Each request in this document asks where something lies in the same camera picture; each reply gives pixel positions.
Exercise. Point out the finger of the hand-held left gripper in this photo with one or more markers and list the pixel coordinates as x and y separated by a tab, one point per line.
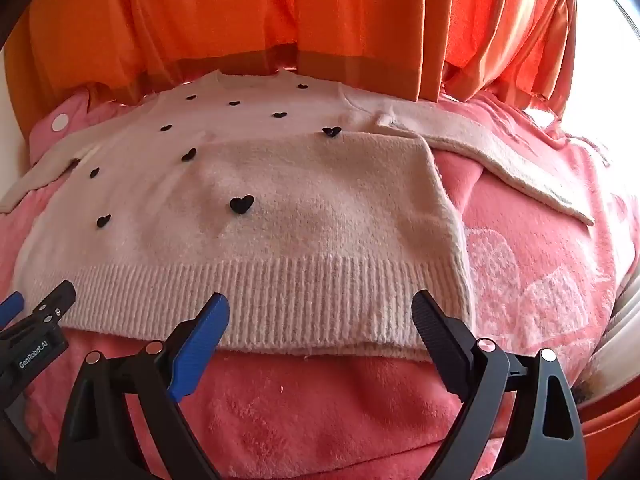
47	305
11	307

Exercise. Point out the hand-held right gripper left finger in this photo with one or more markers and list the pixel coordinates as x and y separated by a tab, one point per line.
200	345

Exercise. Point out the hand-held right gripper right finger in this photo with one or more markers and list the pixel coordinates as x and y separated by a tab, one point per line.
440	340

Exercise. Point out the cream sweater with black hearts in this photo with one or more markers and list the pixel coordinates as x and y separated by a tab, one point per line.
300	210

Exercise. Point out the pink blanket with white print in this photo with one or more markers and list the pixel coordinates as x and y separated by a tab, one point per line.
525	270

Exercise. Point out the white ribbed mattress edge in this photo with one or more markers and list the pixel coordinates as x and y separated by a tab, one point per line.
625	340

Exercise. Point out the orange cloth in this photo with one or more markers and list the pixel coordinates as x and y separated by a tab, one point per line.
610	435

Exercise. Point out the pink cushion with white dot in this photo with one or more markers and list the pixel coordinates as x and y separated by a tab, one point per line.
82	112

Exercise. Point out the orange curtain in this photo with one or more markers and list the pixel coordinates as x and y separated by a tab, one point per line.
225	15
505	35

